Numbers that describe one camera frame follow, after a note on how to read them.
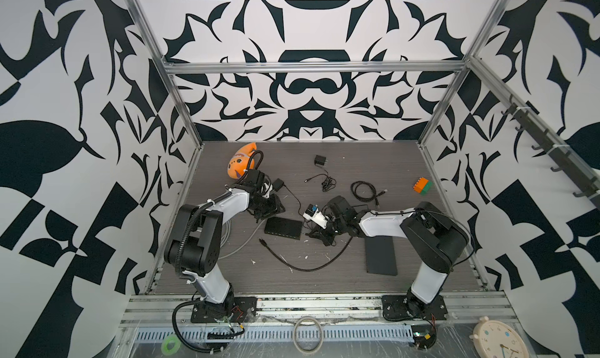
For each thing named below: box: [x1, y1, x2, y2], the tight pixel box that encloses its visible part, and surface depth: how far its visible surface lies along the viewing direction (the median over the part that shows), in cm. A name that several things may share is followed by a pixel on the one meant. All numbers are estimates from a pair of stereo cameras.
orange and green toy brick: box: [412, 176, 433, 197], surface depth 104 cm
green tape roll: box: [160, 334, 182, 356], surface depth 69 cm
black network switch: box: [264, 216, 304, 240], surface depth 92 cm
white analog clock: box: [468, 315, 529, 358], surface depth 69 cm
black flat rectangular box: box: [364, 236, 398, 276], surface depth 84 cm
